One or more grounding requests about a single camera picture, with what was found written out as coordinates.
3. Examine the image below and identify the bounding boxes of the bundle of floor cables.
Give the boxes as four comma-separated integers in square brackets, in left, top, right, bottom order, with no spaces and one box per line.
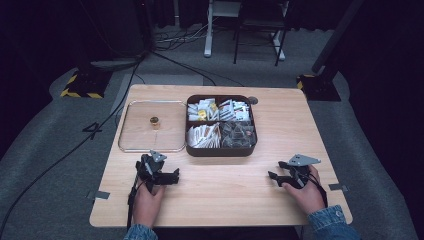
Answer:
[154,23,208,52]

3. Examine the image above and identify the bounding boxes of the person's left hand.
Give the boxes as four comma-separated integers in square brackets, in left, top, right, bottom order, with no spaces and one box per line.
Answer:
[132,181,167,230]

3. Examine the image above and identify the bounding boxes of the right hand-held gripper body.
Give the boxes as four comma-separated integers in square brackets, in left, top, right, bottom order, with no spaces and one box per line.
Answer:
[283,153,322,190]

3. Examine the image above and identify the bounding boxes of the pile of clear pyramid bags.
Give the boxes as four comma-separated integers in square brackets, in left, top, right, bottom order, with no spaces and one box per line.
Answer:
[220,120,257,149]

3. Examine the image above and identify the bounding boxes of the white desk frame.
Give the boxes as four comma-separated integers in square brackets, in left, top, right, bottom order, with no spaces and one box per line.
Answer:
[203,0,287,62]

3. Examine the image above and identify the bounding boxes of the hand-held gripper cable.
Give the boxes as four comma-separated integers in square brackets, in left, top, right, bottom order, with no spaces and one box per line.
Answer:
[125,175,140,232]
[307,173,330,208]

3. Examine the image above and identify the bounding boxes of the pile of white yellow packets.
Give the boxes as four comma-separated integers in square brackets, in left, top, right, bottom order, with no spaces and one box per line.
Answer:
[187,97,220,122]

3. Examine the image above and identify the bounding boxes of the dark slanted stand pole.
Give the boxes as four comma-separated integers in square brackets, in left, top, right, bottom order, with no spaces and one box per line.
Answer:
[311,0,365,75]

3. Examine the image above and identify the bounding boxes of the person's right hand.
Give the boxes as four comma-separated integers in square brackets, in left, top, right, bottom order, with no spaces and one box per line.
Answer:
[281,164,326,216]

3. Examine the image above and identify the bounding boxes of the brown divided box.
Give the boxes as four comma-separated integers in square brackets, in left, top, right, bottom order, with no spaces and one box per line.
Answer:
[184,94,259,158]

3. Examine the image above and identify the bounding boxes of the black chair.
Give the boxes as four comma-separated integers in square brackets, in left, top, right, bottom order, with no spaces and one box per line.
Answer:
[232,0,290,67]

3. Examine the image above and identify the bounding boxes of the right hand-held gripper cable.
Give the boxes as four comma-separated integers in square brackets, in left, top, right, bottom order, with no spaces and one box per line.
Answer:
[307,173,330,208]

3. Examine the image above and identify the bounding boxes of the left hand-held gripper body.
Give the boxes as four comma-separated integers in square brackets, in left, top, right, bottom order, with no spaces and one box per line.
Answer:
[135,149,169,193]

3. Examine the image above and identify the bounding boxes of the pile of white brown sachets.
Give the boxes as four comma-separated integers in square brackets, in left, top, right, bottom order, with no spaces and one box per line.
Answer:
[186,122,222,149]

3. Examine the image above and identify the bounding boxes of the stand base with yellow stripes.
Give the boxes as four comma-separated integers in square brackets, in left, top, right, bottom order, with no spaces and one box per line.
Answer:
[296,73,342,102]
[60,67,113,100]

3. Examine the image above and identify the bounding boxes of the left hand-held gripper cable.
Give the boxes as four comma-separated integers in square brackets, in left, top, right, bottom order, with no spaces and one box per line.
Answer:
[125,175,140,232]

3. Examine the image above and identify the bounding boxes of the pile of white striped packets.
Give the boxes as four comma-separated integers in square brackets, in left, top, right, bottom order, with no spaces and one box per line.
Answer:
[218,98,251,122]

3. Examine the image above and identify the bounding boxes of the clear lid with gold knob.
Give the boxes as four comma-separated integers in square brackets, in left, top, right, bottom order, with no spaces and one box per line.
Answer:
[117,99,187,154]

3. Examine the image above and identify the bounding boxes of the long black floor cable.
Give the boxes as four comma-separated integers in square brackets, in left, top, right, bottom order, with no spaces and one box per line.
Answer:
[0,54,146,234]

